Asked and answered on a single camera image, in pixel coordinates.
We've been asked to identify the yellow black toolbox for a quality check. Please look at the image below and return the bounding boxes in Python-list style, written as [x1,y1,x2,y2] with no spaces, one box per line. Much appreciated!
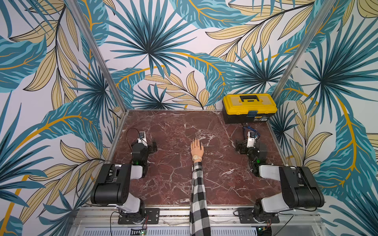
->
[222,93,278,124]

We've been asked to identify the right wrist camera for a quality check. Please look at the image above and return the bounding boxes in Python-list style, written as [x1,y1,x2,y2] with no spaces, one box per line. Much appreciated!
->
[247,131,257,148]

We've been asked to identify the aluminium front rail frame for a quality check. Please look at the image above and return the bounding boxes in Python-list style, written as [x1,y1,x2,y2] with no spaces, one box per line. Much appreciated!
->
[68,205,328,236]

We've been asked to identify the mannequin hand beige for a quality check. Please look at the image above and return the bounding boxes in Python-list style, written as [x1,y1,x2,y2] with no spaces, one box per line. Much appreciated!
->
[191,138,204,158]

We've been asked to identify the blue orange pliers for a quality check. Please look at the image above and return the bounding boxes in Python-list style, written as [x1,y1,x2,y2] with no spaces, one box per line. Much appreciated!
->
[243,126,260,139]

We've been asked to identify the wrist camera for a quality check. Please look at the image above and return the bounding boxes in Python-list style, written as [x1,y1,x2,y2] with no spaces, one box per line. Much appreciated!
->
[138,131,148,146]
[247,131,257,148]

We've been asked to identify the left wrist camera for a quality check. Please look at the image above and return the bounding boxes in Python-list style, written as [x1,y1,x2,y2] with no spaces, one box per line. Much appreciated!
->
[138,131,148,146]

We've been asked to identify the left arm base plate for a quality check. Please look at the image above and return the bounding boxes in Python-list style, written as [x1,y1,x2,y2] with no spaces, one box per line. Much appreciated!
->
[118,207,160,225]

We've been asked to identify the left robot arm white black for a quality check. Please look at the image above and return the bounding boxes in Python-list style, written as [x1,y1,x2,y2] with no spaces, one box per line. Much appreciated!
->
[91,139,158,224]

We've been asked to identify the checkered sleeve forearm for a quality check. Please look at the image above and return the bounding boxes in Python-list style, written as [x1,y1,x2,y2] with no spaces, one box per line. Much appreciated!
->
[190,162,211,236]

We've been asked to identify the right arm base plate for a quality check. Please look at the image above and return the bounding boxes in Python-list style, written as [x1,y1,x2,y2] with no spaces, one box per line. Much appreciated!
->
[236,207,280,224]

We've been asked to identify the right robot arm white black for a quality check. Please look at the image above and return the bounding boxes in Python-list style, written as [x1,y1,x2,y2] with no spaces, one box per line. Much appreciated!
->
[235,138,324,223]

